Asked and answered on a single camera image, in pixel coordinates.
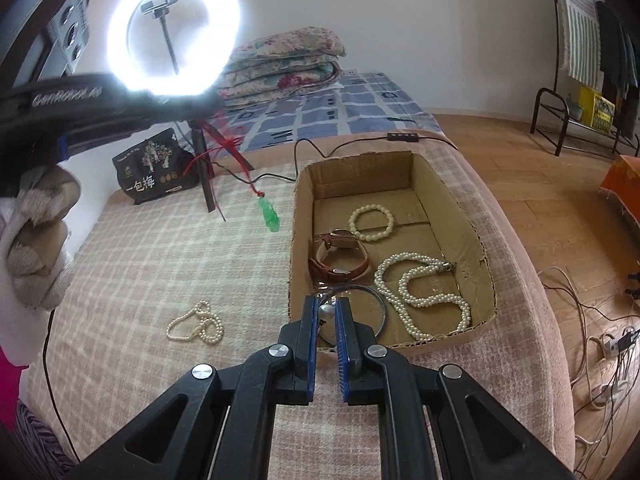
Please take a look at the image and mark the long pearl necklace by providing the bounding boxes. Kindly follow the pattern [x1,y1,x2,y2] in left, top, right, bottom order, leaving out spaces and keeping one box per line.
[374,254,472,341]

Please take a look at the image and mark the cream bead bracelet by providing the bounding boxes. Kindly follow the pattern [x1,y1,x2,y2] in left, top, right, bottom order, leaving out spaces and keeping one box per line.
[348,204,396,242]

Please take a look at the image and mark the black snack bag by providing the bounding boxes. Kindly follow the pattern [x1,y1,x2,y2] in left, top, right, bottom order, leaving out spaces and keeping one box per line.
[112,127,198,206]

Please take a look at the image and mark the striped hanging towel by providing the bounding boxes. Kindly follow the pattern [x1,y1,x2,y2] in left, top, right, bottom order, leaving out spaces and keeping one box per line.
[557,0,608,88]

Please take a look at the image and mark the person's striped trousers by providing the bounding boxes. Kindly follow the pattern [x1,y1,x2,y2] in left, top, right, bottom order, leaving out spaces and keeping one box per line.
[12,397,81,480]

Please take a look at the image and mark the dark grey hanging coat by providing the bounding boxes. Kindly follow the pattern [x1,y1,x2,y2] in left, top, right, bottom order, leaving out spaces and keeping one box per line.
[595,1,627,92]

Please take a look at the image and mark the small pearl strand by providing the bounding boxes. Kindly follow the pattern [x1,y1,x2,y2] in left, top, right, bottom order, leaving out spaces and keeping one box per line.
[166,301,224,346]

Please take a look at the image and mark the white ring light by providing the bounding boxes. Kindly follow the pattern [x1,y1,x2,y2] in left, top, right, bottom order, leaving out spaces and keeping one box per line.
[107,0,244,97]

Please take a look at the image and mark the brown leather strap watch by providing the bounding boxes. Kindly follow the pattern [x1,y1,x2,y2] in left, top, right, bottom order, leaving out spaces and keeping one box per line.
[309,228,371,282]

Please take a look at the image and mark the black hanging garment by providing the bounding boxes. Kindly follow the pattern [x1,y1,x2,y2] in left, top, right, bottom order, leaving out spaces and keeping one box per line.
[620,25,640,107]

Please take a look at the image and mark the yellow box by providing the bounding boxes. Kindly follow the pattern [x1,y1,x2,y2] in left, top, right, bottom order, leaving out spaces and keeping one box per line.
[579,85,617,128]

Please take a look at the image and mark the person's pink clothing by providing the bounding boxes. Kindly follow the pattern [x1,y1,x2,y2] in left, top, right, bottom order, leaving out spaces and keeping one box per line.
[0,352,28,433]

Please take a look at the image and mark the person's left hand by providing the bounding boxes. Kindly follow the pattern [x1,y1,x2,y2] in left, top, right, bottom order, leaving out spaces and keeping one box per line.
[0,165,83,311]

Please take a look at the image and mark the cardboard box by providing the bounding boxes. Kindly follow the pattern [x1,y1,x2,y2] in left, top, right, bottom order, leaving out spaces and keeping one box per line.
[287,150,501,356]

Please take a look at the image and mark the white power strip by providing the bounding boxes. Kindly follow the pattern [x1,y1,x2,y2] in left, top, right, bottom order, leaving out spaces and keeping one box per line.
[599,329,640,362]

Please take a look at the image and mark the black phone holder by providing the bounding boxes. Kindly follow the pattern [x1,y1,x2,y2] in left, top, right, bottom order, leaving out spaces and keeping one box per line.
[140,0,182,78]

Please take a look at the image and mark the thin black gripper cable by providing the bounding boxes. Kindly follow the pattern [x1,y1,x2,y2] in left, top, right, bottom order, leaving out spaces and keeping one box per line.
[42,309,87,467]

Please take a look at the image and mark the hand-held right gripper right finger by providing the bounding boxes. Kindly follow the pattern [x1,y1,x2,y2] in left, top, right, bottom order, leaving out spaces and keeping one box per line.
[335,297,576,480]

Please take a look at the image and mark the thin metal bangle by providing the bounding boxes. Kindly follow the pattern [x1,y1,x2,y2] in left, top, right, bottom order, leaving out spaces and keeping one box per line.
[315,284,389,347]

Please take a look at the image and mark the tangle of floor cables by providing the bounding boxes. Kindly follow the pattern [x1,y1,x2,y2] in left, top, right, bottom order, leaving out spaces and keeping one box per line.
[537,265,640,480]

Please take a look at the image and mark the green jade pendant red cord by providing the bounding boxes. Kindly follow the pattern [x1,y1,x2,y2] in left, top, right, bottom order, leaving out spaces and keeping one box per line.
[181,119,282,234]

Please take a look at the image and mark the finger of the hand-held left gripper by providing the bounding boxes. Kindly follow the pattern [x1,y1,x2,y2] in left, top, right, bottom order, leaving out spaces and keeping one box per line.
[125,85,222,133]

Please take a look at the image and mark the black cable with inline controller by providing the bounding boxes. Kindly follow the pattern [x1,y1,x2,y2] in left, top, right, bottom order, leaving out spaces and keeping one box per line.
[210,132,458,186]

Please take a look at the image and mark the orange cloth covered table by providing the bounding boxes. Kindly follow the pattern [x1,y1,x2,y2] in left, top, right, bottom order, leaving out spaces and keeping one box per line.
[597,154,640,223]

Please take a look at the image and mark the blue checkered bed sheet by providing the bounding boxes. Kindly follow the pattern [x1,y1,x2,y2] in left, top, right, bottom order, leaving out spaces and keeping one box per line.
[202,71,446,153]

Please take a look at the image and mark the black metal clothes rack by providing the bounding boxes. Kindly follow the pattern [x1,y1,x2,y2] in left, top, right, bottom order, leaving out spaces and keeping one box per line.
[530,0,640,158]

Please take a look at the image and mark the black tripod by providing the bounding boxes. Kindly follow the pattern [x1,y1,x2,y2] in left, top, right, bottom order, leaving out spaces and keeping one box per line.
[170,107,228,223]

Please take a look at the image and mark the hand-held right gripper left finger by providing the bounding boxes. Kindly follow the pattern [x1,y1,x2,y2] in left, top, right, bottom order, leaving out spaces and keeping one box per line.
[65,295,321,480]

